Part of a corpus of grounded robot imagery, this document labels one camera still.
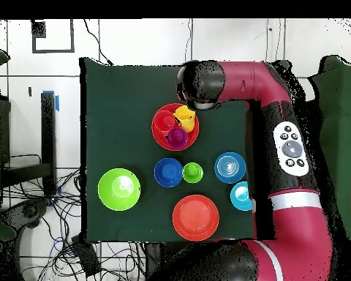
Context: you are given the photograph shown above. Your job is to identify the purple plastic cup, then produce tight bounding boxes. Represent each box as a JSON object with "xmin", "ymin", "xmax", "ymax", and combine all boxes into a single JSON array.
[{"xmin": 165, "ymin": 126, "xmax": 189, "ymax": 149}]

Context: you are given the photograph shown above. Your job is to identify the orange plastic bowl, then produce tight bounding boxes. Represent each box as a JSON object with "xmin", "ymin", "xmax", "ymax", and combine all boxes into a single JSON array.
[
  {"xmin": 151, "ymin": 102, "xmax": 200, "ymax": 152},
  {"xmin": 172, "ymin": 194, "xmax": 220, "ymax": 242}
]

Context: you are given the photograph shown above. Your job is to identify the orange plastic cup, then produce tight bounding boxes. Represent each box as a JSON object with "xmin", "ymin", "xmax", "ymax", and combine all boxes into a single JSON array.
[{"xmin": 152, "ymin": 110, "xmax": 176, "ymax": 132}]

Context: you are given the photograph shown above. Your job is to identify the yellow plastic cup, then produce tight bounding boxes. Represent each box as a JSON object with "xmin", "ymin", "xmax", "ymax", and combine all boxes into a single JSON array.
[{"xmin": 173, "ymin": 105, "xmax": 197, "ymax": 133}]

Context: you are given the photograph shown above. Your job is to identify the light blue plastic bowl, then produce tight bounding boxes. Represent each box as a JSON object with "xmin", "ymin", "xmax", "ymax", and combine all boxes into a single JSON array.
[{"xmin": 230, "ymin": 181, "xmax": 254, "ymax": 212}]

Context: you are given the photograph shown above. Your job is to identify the dark blue plastic bowl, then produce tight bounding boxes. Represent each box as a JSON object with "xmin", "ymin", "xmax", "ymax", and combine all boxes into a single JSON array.
[{"xmin": 154, "ymin": 157, "xmax": 184, "ymax": 188}]

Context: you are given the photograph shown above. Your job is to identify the green plastic cup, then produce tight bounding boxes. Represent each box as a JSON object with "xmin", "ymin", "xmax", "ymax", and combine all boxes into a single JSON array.
[{"xmin": 181, "ymin": 162, "xmax": 205, "ymax": 184}]

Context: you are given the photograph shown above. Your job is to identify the blue ribbed plastic bowl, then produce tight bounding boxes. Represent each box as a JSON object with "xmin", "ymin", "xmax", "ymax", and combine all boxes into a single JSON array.
[{"xmin": 214, "ymin": 151, "xmax": 247, "ymax": 184}]

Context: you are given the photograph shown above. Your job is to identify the green plastic bowl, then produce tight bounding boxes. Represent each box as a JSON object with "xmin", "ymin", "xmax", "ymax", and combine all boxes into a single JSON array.
[{"xmin": 97, "ymin": 168, "xmax": 142, "ymax": 212}]

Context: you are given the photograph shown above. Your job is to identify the dark green tablecloth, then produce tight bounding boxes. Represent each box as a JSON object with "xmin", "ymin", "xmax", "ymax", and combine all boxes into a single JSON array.
[{"xmin": 79, "ymin": 56, "xmax": 292, "ymax": 245}]

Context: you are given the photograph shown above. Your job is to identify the blue tape strip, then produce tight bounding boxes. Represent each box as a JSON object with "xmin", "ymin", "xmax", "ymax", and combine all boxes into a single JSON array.
[{"xmin": 42, "ymin": 89, "xmax": 60, "ymax": 113}]

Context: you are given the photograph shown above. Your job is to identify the black power brick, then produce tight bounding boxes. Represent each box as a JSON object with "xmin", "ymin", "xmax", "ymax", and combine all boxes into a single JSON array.
[{"xmin": 71, "ymin": 235, "xmax": 102, "ymax": 277}]

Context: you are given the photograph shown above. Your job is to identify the black cable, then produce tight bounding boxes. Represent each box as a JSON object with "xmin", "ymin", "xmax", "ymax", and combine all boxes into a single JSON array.
[{"xmin": 83, "ymin": 18, "xmax": 114, "ymax": 66}]

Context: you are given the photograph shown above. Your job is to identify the tangled floor cables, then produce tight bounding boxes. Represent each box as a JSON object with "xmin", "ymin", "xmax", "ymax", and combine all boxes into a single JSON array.
[{"xmin": 2, "ymin": 168, "xmax": 147, "ymax": 281}]

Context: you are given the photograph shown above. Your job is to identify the black metal post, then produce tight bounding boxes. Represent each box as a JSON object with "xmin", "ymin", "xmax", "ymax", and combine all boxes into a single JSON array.
[{"xmin": 40, "ymin": 91, "xmax": 58, "ymax": 196}]

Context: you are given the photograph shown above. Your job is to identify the grey pedestal foot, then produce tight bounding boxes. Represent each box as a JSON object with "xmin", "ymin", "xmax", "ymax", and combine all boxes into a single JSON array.
[{"xmin": 0, "ymin": 198, "xmax": 51, "ymax": 230}]

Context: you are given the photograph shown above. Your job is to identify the black square frame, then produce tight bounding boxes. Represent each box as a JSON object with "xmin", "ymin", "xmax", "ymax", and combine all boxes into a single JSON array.
[{"xmin": 31, "ymin": 18, "xmax": 75, "ymax": 54}]

